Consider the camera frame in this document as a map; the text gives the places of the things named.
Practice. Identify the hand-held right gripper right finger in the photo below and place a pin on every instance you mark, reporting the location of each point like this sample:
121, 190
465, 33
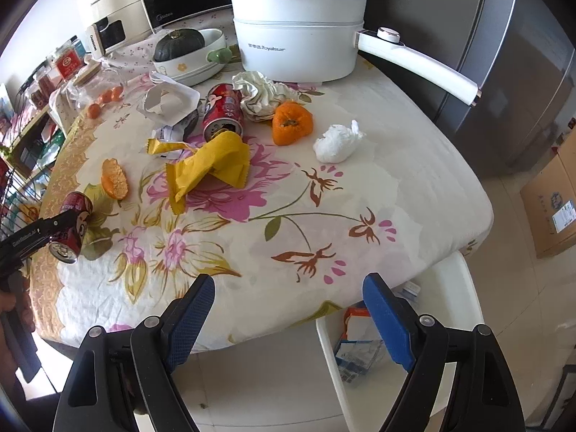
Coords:
387, 319

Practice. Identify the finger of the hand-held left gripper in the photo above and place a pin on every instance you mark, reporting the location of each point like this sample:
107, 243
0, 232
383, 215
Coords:
58, 227

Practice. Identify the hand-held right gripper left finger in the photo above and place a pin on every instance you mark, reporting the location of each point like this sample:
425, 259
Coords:
193, 319

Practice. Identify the small red drink can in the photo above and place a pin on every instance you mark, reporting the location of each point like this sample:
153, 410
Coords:
72, 243

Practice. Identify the white trash bin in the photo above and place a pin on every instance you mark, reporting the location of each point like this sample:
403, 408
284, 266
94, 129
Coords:
454, 288

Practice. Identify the small yellow wrapper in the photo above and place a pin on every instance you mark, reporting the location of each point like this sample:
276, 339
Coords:
166, 146

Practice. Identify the printed white wrapper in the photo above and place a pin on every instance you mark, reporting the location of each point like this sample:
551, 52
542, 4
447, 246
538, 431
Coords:
173, 131

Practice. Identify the large yellow wrapper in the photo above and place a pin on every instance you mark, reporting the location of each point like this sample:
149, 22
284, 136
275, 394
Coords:
211, 162

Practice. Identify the torn white carton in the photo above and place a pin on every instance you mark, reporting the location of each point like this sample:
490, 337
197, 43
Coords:
168, 99

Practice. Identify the cream paper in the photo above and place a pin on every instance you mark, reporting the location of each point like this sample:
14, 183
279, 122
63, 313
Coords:
261, 96

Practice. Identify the person's left hand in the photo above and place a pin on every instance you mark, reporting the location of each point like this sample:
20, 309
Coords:
6, 307

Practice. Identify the orange and white carton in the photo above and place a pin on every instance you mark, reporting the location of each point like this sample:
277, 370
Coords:
357, 321

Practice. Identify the clear plastic bottle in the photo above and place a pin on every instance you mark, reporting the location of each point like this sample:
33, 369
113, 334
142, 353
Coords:
360, 357

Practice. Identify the small orange fruit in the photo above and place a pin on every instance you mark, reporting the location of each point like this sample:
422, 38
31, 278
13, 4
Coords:
94, 110
108, 96
118, 93

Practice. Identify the floral tablecloth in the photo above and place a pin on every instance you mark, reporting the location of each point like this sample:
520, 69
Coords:
360, 198

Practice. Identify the glass jar with cork lid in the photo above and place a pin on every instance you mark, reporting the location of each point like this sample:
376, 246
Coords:
96, 83

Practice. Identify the jar with red label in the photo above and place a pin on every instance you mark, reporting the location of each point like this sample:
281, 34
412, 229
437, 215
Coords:
67, 65

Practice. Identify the cardboard box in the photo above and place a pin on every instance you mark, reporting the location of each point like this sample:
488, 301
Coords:
551, 207

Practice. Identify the white ceramic dish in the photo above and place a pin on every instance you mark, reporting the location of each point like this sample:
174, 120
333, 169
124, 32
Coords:
198, 65

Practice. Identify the dark green pumpkin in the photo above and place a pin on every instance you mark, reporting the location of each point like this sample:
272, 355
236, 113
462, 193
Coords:
180, 45

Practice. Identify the white kitchen appliance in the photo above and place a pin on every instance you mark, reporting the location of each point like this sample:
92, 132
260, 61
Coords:
108, 4

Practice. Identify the grey refrigerator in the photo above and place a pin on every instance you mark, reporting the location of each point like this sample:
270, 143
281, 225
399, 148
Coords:
495, 54

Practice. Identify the white electric pot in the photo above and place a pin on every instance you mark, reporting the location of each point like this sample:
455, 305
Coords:
306, 40

